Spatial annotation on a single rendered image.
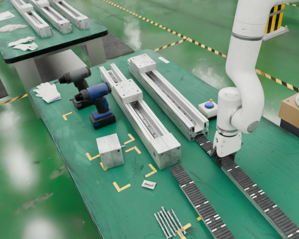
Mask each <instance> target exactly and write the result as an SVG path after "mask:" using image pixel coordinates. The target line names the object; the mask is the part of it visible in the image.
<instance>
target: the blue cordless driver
mask: <svg viewBox="0 0 299 239"><path fill-rule="evenodd" d="M111 92H112V90H111V87H110V84H109V83H108V82H106V83H101V84H98V85H95V86H92V87H89V88H86V90H85V89H83V90H81V91H80V92H79V93H78V94H76V95H75V98H73V99H70V101H72V100H76V101H84V102H86V101H89V99H90V100H91V101H92V103H93V105H95V106H96V108H97V111H94V112H92V114H91V115H90V116H89V120H90V122H91V124H92V126H93V128H94V129H99V128H102V127H105V126H108V125H110V124H113V123H115V122H116V118H115V115H114V113H113V112H112V110H111V109H109V107H108V106H109V104H108V102H107V100H106V97H105V95H108V93H109V94H110V93H111Z"/></svg>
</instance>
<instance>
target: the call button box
mask: <svg viewBox="0 0 299 239"><path fill-rule="evenodd" d="M208 102H210V101H208ZM206 103H207V102H205V103H202V104H199V105H198V111H199V112H200V113H201V114H203V115H204V116H205V117H206V118H207V119H208V120H209V121H212V120H214V119H217V106H218V105H217V104H216V103H214V102H212V103H213V104H214V106H213V107H211V108H208V107H206V106H205V104H206Z"/></svg>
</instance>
